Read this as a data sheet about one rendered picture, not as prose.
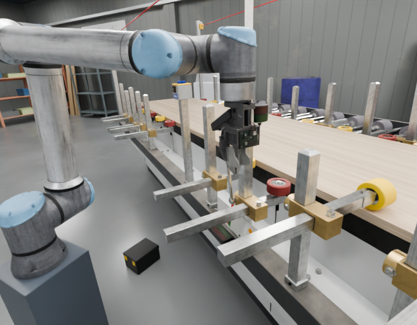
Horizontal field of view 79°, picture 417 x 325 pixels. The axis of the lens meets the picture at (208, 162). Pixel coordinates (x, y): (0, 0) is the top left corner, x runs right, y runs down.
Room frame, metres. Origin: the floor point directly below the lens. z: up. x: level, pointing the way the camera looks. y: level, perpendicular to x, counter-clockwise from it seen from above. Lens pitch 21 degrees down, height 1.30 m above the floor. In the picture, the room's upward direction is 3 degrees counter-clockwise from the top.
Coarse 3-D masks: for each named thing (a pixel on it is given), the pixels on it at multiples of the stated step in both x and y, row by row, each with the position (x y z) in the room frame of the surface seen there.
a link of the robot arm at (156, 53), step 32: (0, 32) 0.74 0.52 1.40; (32, 32) 0.70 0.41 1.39; (64, 32) 0.66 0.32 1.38; (96, 32) 0.63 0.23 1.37; (128, 32) 0.60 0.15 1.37; (160, 32) 0.54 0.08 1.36; (64, 64) 0.70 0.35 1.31; (96, 64) 0.63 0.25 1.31; (128, 64) 0.59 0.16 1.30; (160, 64) 0.53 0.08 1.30; (192, 64) 0.62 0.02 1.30
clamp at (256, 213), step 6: (240, 198) 0.75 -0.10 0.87; (246, 198) 0.75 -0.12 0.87; (252, 198) 0.74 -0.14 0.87; (246, 204) 0.72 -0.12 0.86; (252, 204) 0.70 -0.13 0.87; (264, 204) 0.70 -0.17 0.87; (252, 210) 0.69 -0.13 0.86; (258, 210) 0.68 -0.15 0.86; (264, 210) 0.69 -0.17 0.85; (252, 216) 0.69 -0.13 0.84; (258, 216) 0.68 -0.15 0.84; (264, 216) 0.69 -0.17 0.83
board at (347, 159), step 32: (192, 128) 1.66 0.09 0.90; (288, 128) 1.53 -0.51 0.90; (320, 128) 1.49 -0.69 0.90; (256, 160) 1.02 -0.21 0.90; (288, 160) 1.00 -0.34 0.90; (320, 160) 0.98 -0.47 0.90; (352, 160) 0.96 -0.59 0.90; (384, 160) 0.94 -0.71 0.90; (416, 160) 0.92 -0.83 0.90; (320, 192) 0.72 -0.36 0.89; (352, 192) 0.70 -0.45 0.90; (416, 192) 0.67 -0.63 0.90; (384, 224) 0.54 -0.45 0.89
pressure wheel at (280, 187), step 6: (270, 180) 0.80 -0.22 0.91; (276, 180) 0.80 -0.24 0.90; (282, 180) 0.80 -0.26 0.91; (270, 186) 0.76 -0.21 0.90; (276, 186) 0.75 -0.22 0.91; (282, 186) 0.75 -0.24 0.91; (288, 186) 0.75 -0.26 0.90; (270, 192) 0.76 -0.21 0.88; (276, 192) 0.74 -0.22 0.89; (282, 192) 0.74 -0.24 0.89; (288, 192) 0.75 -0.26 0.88; (276, 210) 0.78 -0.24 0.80
